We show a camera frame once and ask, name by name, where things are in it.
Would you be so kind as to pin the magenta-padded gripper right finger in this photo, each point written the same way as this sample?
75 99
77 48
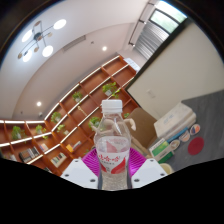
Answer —
148 171

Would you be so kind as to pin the grey curtain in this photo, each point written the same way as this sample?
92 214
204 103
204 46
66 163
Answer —
151 38

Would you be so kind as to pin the white book stack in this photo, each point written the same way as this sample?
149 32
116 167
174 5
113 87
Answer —
175 120

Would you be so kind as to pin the clear plastic water bottle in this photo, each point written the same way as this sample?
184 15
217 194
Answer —
112 150

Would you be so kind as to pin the blue orange round badge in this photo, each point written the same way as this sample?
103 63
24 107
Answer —
195 129

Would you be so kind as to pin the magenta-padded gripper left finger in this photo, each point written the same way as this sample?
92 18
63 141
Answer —
78 171

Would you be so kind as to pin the orange wooden shelf unit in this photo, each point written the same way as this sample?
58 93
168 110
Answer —
66 133

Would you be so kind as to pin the round-bulb ceiling chandelier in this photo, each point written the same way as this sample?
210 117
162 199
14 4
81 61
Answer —
37 36

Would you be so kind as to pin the recessed ceiling light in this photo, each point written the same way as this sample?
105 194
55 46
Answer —
39 103
104 48

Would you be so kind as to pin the white round badge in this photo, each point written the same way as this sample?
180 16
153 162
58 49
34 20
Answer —
184 136
174 144

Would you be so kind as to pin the flat green box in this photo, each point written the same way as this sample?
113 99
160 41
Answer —
161 150

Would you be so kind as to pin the ceiling air vent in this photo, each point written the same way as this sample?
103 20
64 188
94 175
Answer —
75 42

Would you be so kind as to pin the white wall socket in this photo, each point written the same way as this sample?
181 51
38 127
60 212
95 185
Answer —
151 93

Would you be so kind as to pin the window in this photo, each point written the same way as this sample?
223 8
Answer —
168 15

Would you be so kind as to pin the dark curtain rail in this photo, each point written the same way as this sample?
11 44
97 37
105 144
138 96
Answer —
141 23

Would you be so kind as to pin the white wall notice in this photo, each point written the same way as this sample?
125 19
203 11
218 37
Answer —
132 65

